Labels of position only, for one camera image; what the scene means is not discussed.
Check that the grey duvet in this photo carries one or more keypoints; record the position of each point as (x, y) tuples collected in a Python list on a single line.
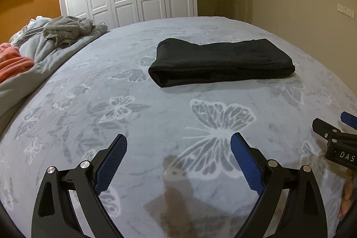
[(41, 65)]

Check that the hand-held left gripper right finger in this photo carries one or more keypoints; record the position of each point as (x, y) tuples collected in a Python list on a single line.
[(246, 162)]

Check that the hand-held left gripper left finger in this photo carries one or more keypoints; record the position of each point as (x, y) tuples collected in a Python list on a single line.
[(111, 165)]

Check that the person's right hand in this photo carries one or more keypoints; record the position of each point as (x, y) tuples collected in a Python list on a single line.
[(347, 194)]

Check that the white wall switch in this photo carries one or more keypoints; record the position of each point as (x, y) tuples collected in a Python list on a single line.
[(340, 7), (351, 13), (346, 10)]

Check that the crumpled grey garment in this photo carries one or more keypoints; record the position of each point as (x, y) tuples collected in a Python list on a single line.
[(67, 30)]

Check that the orange cloth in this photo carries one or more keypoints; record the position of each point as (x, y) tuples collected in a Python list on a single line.
[(14, 62)]

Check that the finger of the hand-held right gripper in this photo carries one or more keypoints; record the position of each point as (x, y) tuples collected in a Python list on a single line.
[(349, 118), (323, 128)]

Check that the grey butterfly print blanket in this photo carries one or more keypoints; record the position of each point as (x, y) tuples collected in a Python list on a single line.
[(167, 115)]

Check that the black towel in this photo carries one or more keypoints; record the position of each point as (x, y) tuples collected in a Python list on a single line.
[(223, 62)]

